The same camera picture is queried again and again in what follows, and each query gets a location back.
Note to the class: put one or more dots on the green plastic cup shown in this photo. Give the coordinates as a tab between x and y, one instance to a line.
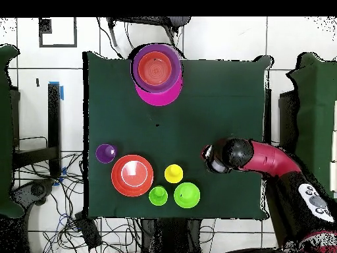
158	196

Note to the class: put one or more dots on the yellow plastic cup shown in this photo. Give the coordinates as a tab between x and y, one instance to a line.
173	174

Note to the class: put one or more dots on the large red-orange plastic bowl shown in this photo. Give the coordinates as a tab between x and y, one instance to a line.
131	175

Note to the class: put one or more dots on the purple plastic cup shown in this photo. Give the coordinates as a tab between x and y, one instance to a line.
104	154

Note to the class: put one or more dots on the black chair base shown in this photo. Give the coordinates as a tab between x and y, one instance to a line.
34	189

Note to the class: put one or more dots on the small red-orange plastic bowl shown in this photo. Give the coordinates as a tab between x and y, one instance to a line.
154	68

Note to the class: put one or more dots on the black camera tripod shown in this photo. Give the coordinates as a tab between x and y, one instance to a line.
168	22

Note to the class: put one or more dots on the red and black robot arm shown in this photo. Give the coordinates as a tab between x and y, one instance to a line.
271	159

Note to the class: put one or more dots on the blue tape strip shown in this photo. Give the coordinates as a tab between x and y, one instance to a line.
62	93

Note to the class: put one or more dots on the black power box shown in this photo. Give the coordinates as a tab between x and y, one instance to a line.
88	232

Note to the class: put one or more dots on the purple plastic bowl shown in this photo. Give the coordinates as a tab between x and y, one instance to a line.
176	79

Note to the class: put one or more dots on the small green plastic bowl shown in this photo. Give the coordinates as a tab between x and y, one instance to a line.
187	195

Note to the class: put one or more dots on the green cloth side table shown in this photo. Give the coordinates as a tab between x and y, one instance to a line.
318	105
5	131

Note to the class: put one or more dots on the pink plastic bowl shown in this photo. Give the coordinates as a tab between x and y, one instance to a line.
160	98

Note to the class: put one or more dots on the dark green tablecloth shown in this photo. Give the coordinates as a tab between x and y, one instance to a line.
126	126

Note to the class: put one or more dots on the black metal stand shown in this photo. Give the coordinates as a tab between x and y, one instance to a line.
54	118
268	118

